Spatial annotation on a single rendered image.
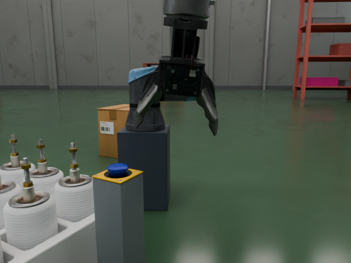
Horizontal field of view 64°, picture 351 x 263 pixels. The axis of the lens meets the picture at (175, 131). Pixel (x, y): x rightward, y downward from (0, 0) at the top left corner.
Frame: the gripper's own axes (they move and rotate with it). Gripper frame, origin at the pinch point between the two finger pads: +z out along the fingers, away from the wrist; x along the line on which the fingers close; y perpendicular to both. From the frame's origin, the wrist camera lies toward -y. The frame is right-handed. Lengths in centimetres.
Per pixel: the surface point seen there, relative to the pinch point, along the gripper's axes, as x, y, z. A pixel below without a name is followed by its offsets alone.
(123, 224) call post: -8.0, 7.8, 16.3
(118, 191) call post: -9.3, 7.0, 10.0
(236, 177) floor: 33, -76, 47
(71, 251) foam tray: -19.3, 4.4, 27.0
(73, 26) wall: -395, -1018, -7
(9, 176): -42.6, -14.5, 21.9
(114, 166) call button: -11.0, 2.7, 7.3
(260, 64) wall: 287, -992, 61
